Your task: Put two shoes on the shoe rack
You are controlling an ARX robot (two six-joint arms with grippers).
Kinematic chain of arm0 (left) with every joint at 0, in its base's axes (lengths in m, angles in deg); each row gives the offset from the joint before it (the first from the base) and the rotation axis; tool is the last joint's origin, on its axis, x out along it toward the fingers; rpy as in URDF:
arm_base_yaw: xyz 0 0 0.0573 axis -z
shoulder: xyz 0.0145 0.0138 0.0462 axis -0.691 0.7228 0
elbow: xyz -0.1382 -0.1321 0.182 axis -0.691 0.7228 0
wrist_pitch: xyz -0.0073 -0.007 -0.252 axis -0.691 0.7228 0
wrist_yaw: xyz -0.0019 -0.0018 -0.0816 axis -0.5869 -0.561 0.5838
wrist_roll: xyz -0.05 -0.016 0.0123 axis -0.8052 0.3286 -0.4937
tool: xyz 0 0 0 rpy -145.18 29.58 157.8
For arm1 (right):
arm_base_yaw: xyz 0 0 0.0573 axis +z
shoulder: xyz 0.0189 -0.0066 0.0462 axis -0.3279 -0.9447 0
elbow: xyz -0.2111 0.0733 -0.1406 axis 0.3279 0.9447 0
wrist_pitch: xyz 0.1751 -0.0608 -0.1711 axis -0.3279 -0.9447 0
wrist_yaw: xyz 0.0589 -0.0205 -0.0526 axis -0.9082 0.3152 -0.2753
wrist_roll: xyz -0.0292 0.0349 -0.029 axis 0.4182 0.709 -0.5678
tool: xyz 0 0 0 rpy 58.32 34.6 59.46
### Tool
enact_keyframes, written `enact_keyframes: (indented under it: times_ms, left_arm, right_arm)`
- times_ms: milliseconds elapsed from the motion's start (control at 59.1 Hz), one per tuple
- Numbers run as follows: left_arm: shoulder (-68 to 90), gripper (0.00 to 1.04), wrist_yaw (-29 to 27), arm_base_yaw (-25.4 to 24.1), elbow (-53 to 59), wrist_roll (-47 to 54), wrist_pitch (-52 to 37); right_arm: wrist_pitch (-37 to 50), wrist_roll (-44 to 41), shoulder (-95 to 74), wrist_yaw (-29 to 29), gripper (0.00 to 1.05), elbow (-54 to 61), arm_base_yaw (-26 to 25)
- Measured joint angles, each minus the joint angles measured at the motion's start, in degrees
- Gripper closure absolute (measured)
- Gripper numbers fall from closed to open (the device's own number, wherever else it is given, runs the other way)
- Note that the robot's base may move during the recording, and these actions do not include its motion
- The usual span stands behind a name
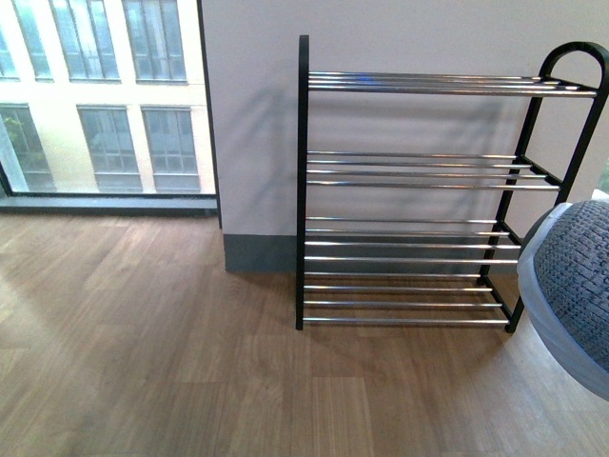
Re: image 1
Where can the black metal shoe rack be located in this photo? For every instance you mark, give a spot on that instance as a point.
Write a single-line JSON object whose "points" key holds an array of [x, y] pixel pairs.
{"points": [[409, 239]]}

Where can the grey knit sneaker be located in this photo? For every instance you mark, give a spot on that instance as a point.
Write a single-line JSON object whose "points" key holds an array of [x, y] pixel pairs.
{"points": [[563, 282]]}

